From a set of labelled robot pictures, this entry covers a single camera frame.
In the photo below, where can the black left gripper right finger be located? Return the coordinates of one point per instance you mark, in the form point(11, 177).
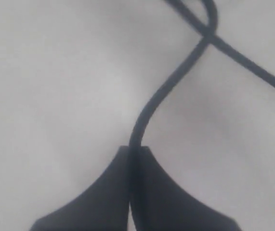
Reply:
point(158, 203)

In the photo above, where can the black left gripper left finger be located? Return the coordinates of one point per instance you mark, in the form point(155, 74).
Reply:
point(104, 206)

